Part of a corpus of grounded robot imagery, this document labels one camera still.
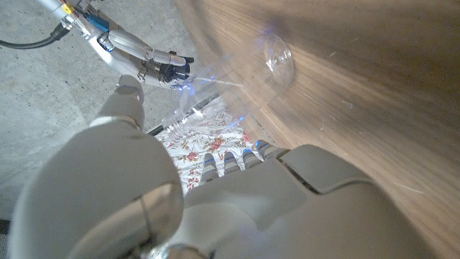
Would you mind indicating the floral backdrop cloth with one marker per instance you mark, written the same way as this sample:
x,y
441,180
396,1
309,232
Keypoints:
x,y
208,144

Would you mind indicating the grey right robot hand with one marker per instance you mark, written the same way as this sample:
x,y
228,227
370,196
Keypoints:
x,y
136,54

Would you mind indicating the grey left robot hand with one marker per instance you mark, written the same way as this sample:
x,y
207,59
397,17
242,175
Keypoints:
x,y
273,208

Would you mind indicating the clear plastic spray bottle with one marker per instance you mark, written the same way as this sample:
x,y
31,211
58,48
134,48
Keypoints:
x,y
248,79

